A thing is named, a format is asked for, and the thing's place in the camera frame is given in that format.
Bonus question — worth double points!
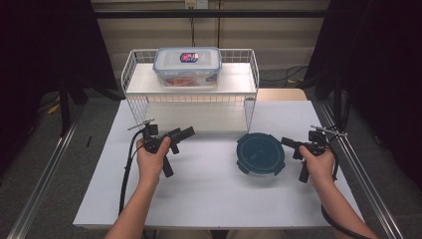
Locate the black wall cable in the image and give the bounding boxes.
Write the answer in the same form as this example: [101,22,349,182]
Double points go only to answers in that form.
[216,0,222,50]
[190,8,197,48]

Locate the black curtain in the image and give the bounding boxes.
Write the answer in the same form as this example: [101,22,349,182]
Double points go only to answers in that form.
[304,0,422,182]
[0,0,117,175]

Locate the clear rectangular food container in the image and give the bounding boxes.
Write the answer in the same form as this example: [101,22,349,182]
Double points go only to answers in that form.
[152,46,223,90]

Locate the white wire storage rack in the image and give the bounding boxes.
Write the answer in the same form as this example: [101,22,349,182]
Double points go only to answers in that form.
[120,49,261,134]

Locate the round container dark teal lid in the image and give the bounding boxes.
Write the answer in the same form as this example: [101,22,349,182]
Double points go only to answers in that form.
[235,131,287,177]

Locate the black metal stand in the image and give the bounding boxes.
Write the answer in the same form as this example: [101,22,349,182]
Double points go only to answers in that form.
[332,75,344,131]

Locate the white wall outlet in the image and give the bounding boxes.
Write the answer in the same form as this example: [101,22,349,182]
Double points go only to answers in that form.
[184,0,209,10]

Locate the person's left hand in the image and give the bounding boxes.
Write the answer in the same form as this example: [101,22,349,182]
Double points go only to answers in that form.
[135,136,172,189]

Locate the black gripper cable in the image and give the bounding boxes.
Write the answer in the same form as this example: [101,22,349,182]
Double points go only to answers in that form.
[117,128,147,217]
[319,138,370,239]

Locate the metal floor rail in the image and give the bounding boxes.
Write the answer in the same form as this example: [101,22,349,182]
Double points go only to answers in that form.
[317,100,405,239]
[6,105,85,239]

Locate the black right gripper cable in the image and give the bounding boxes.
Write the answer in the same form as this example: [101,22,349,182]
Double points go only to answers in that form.
[319,138,370,239]

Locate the yellow floor tape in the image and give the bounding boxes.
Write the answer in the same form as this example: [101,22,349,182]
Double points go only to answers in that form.
[46,95,62,116]

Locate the black floor cables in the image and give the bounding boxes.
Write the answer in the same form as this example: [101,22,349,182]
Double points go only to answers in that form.
[259,65,310,85]

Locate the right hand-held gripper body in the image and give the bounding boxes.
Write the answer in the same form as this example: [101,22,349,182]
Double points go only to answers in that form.
[298,124,348,184]

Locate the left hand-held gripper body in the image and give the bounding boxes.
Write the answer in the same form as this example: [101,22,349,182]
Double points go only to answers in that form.
[127,119,175,178]

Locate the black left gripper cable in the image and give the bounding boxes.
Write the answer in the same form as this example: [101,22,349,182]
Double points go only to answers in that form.
[117,128,147,217]

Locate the black horizontal bar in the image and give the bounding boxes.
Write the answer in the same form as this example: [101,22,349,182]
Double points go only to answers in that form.
[94,9,330,19]

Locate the person's right hand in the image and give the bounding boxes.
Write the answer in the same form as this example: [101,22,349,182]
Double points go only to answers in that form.
[298,144,336,190]

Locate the wooden table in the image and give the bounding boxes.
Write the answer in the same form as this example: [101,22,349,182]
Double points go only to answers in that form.
[257,88,309,102]

